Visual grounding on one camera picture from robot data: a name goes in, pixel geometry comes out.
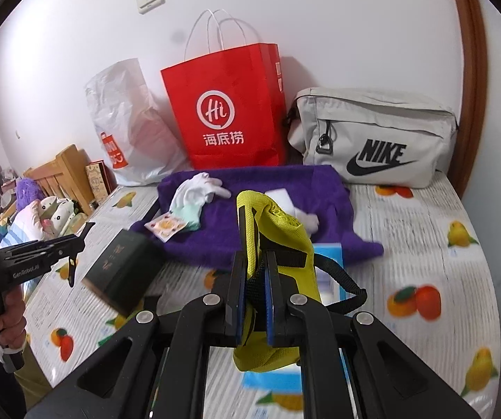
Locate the person's left hand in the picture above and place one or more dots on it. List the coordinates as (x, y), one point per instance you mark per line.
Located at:
(12, 321)

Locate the fruit pattern tablecloth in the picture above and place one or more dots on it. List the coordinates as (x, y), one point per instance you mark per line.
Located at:
(432, 288)

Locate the white cow plush toy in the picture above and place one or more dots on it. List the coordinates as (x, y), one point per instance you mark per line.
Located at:
(56, 215)

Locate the yellow mesh pouch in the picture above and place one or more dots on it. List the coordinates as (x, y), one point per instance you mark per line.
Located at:
(280, 262)

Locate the grey Nike waist bag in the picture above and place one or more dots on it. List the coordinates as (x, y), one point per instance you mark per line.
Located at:
(372, 136)

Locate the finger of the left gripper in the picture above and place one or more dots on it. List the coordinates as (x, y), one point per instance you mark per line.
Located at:
(26, 249)
(69, 246)

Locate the white glove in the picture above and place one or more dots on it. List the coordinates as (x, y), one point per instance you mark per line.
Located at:
(192, 195)

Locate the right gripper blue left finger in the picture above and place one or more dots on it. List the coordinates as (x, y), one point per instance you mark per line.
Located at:
(214, 320)

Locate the small floral card packet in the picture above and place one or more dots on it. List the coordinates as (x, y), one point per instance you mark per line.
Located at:
(165, 226)

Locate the dark green box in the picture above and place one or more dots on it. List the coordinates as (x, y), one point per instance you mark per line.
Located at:
(124, 271)

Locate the red paper shopping bag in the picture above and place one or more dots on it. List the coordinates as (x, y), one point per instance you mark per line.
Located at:
(230, 107)

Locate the brown wooden door frame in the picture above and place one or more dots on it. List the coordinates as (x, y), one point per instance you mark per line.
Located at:
(474, 93)

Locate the white sponge block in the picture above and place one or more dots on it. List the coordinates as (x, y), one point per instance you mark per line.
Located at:
(283, 199)

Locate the brown framed board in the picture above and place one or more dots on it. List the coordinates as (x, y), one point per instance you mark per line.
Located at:
(100, 179)

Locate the wooden bed headboard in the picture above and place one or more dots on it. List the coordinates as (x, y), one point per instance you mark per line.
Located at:
(65, 177)

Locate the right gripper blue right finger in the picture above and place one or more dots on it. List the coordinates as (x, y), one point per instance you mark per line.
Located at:
(296, 320)

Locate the purple plush toy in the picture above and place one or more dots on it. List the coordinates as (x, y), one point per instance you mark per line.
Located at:
(27, 190)

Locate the purple towel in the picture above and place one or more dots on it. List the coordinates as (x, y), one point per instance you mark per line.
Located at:
(317, 190)

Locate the blue tissue pack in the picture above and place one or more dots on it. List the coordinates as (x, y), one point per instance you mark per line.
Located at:
(280, 318)

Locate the white plastic Miniso bag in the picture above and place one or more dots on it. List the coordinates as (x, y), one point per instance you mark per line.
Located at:
(140, 147)

